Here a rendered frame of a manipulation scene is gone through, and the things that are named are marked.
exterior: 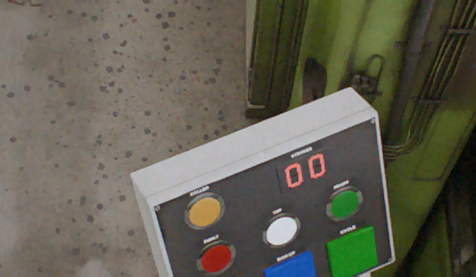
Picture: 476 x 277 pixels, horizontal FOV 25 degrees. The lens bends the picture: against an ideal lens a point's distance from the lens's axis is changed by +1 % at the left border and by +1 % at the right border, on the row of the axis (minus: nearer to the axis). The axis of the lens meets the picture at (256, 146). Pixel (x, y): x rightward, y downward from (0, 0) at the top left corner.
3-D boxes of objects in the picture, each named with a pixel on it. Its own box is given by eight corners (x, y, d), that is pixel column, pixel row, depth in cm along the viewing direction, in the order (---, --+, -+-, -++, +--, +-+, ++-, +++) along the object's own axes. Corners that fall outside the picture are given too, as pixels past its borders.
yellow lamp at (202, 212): (221, 228, 146) (223, 216, 142) (187, 228, 145) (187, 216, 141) (221, 207, 147) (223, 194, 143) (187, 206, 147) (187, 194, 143)
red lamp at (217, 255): (232, 274, 151) (233, 263, 147) (198, 273, 150) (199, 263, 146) (232, 253, 152) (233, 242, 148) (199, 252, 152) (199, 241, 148)
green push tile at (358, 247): (378, 264, 162) (373, 226, 158) (334, 284, 161) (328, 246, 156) (372, 257, 164) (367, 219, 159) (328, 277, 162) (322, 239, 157)
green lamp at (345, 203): (358, 220, 155) (363, 208, 151) (326, 219, 155) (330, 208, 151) (358, 200, 157) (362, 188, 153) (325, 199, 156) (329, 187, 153)
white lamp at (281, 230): (296, 246, 153) (299, 235, 149) (263, 246, 153) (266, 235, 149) (295, 226, 154) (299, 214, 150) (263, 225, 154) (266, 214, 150)
